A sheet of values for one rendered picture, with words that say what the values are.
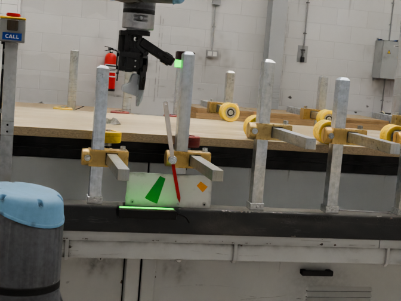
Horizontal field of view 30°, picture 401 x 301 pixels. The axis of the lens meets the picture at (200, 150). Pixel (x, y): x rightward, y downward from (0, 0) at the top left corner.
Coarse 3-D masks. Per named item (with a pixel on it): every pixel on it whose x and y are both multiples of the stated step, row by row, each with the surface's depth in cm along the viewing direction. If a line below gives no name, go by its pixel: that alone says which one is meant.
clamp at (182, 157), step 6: (168, 150) 224; (174, 150) 224; (192, 150) 228; (198, 150) 229; (168, 156) 223; (180, 156) 224; (186, 156) 224; (204, 156) 225; (210, 156) 226; (168, 162) 223; (180, 162) 224; (186, 162) 224
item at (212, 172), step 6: (192, 156) 222; (198, 156) 223; (192, 162) 221; (198, 162) 214; (204, 162) 210; (210, 162) 211; (198, 168) 213; (204, 168) 206; (210, 168) 200; (216, 168) 200; (204, 174) 206; (210, 174) 199; (216, 174) 197; (222, 174) 198; (216, 180) 198; (222, 180) 198
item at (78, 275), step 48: (48, 144) 237; (144, 144) 244; (240, 192) 253; (288, 192) 257; (384, 192) 265; (96, 288) 250; (144, 288) 250; (192, 288) 257; (240, 288) 261; (288, 288) 265; (336, 288) 269; (384, 288) 274
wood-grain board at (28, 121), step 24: (24, 120) 249; (48, 120) 256; (72, 120) 264; (120, 120) 281; (144, 120) 290; (192, 120) 311; (216, 120) 322; (216, 144) 243; (240, 144) 245; (288, 144) 249
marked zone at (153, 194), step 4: (160, 176) 223; (160, 180) 223; (164, 180) 224; (156, 184) 223; (160, 184) 223; (152, 188) 223; (156, 188) 223; (160, 188) 224; (152, 192) 223; (156, 192) 224; (160, 192) 224; (148, 196) 223; (152, 196) 223; (156, 196) 224; (152, 200) 224; (156, 200) 224
